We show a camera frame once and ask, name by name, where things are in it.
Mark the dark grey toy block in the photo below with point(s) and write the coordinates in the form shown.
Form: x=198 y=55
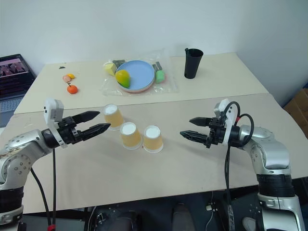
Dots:
x=118 y=63
x=157 y=66

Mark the pink plate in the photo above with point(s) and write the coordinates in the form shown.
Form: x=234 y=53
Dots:
x=137 y=91

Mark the white rounded object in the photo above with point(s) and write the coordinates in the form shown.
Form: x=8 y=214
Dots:
x=248 y=223

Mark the dark rounded shape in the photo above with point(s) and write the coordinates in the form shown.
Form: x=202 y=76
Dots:
x=183 y=216

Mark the brown cardboard box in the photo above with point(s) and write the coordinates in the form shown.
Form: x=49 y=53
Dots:
x=297 y=108

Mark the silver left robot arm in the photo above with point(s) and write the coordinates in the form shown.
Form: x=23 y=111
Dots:
x=24 y=147

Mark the yellow orange toy slice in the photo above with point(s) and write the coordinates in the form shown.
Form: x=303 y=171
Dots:
x=71 y=76

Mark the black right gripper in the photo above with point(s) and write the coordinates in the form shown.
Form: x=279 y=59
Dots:
x=216 y=133

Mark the orange paper cup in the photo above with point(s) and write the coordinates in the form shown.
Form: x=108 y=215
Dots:
x=153 y=139
x=130 y=136
x=112 y=118

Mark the orange toy tangerine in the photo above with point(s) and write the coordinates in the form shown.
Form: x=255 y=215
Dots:
x=72 y=89

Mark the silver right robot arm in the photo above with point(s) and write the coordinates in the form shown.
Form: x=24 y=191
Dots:
x=269 y=151

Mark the green toy food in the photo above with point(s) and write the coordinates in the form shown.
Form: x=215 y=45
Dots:
x=160 y=77

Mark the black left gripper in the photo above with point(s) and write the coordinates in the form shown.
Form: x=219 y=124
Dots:
x=69 y=133

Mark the small orange-pink toy pieces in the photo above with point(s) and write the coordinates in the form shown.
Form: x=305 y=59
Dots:
x=66 y=78

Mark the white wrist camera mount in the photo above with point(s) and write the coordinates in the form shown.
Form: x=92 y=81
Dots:
x=54 y=109
x=228 y=113

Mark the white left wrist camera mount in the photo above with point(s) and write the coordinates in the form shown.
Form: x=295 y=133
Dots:
x=54 y=109

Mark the small dark scrap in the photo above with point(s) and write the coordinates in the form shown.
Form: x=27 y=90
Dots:
x=61 y=67

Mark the tall black plastic cup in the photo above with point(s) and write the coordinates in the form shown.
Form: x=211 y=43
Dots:
x=192 y=63

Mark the open laptop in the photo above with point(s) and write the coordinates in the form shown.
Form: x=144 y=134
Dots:
x=12 y=79

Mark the blue plate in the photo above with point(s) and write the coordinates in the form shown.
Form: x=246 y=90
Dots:
x=140 y=72

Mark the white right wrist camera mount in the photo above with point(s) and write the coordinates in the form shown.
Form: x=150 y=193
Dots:
x=228 y=113

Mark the yellow green toy mango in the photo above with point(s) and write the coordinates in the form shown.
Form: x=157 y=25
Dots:
x=122 y=78

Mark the clear plastic bag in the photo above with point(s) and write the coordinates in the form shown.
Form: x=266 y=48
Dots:
x=168 y=84

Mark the pale yellow toy food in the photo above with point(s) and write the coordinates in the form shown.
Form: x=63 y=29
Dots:
x=110 y=68

